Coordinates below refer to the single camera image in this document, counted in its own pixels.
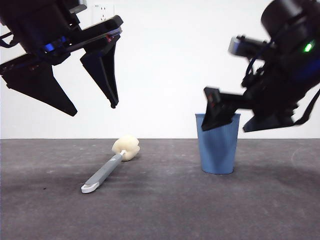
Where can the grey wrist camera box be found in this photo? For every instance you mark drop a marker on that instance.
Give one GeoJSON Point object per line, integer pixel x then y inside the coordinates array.
{"type": "Point", "coordinates": [78, 7]}
{"type": "Point", "coordinates": [237, 47]}

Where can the white wall socket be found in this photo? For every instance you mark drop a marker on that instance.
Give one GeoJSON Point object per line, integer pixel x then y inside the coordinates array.
{"type": "Point", "coordinates": [102, 13]}

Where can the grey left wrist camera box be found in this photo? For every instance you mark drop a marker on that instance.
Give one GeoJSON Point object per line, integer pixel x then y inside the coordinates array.
{"type": "Point", "coordinates": [78, 7]}

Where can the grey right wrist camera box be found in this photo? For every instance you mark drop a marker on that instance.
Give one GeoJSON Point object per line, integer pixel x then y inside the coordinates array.
{"type": "Point", "coordinates": [237, 47]}

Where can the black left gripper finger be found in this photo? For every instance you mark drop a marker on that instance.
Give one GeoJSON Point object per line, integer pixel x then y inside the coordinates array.
{"type": "Point", "coordinates": [42, 85]}
{"type": "Point", "coordinates": [106, 72]}

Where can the blue ribbed plastic cup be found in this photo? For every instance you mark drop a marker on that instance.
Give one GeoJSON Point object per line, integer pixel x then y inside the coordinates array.
{"type": "Point", "coordinates": [217, 155]}

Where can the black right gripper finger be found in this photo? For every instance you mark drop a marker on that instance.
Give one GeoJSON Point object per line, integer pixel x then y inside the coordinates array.
{"type": "Point", "coordinates": [267, 123]}
{"type": "Point", "coordinates": [216, 117]}

